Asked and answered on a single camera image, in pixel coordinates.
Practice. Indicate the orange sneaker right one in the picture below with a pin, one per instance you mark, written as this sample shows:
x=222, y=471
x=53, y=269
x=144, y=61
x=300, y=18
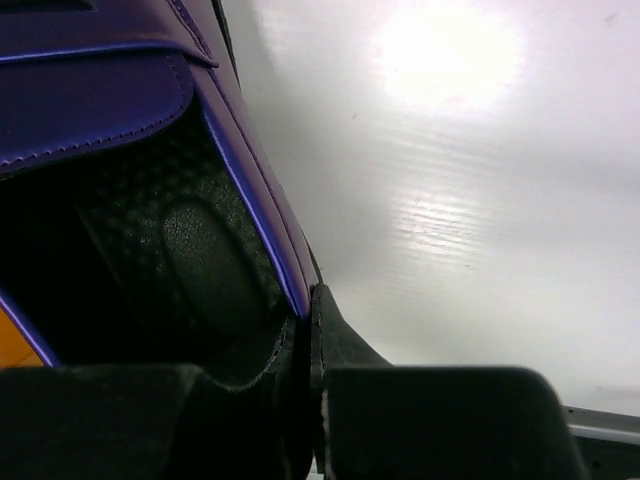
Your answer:
x=15, y=351

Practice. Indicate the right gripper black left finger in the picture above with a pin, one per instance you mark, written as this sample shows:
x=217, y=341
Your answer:
x=235, y=419

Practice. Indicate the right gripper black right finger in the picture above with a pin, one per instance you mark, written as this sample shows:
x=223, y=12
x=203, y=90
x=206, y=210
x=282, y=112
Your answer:
x=379, y=421

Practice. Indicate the purple loafer one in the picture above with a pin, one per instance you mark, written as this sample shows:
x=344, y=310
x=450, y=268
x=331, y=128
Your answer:
x=141, y=220

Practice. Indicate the aluminium mounting rail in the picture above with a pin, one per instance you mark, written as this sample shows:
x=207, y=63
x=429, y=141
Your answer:
x=609, y=442

